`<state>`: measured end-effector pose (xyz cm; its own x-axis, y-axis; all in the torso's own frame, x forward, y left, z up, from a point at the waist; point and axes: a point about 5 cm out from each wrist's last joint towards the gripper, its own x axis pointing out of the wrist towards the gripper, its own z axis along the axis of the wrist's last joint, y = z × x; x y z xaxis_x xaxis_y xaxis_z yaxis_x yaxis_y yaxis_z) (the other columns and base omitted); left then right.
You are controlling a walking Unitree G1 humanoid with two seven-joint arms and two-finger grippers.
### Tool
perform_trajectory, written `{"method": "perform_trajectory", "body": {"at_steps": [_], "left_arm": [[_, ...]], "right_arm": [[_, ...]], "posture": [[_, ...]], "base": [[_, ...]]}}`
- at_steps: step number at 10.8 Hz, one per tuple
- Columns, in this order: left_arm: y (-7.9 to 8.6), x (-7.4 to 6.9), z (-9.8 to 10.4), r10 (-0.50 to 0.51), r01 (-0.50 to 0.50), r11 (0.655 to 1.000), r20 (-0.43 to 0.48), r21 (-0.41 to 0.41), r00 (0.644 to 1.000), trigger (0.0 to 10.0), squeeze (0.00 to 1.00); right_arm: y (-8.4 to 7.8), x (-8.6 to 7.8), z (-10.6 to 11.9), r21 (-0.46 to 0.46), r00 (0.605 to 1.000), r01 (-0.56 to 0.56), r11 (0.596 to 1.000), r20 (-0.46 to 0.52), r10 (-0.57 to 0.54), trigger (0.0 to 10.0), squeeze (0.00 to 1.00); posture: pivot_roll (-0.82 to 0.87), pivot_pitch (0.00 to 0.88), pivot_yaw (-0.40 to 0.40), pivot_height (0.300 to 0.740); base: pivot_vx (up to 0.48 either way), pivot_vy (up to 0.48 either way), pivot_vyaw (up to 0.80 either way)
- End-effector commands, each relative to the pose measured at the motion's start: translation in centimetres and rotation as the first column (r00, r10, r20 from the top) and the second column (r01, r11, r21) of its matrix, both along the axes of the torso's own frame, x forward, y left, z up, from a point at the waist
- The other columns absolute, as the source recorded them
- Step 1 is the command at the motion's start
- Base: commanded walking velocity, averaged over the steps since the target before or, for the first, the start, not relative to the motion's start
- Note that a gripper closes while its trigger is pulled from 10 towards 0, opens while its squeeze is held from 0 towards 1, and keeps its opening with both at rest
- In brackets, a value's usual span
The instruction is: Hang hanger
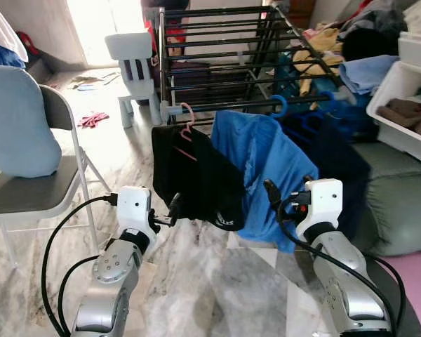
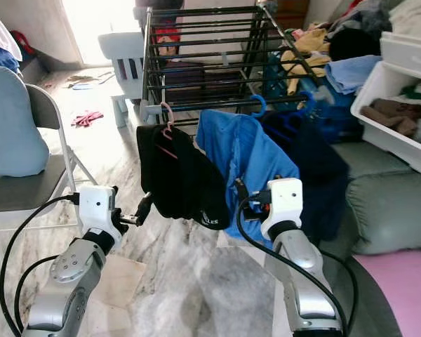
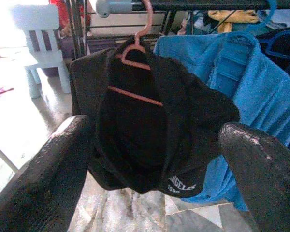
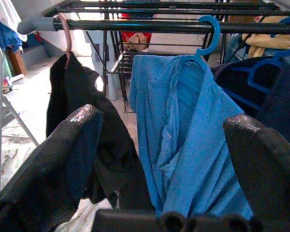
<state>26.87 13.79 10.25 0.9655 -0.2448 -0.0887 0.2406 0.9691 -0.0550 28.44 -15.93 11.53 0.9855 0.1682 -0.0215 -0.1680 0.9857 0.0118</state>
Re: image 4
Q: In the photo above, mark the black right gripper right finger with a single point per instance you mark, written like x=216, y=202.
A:
x=268, y=169

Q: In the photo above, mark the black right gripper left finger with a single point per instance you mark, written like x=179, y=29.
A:
x=43, y=169

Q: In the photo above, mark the blue shirt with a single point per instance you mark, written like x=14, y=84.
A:
x=195, y=145

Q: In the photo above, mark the pink plastic hanger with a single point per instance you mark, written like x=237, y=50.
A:
x=67, y=36

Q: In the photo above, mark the navy blue garment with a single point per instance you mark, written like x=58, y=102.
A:
x=280, y=108

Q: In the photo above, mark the black t-shirt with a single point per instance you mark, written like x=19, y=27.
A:
x=87, y=91

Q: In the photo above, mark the white child chair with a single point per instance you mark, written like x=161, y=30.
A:
x=112, y=89

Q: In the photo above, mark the yellow crumpled cloth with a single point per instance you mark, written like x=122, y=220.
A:
x=263, y=41

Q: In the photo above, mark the blue hanging cloth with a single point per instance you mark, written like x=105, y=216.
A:
x=0, y=33

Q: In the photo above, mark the white hanging cloth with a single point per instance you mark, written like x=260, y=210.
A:
x=4, y=14

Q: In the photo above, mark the black clothes drying rack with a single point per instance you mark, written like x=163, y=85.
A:
x=135, y=25

